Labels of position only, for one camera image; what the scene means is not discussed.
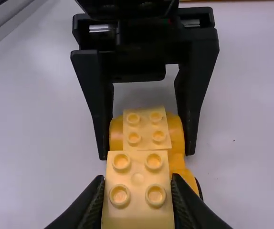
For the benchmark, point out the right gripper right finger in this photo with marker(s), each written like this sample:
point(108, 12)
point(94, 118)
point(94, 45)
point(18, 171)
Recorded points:
point(192, 210)

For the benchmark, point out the yellow curved toy brick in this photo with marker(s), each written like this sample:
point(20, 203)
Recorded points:
point(137, 190)

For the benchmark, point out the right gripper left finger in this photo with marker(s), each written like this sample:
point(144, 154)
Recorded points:
point(84, 207)

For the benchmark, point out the yellow toy car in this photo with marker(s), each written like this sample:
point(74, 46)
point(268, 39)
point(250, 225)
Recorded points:
point(175, 133)

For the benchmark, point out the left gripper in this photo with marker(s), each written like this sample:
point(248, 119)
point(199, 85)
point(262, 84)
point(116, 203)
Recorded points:
point(139, 47)

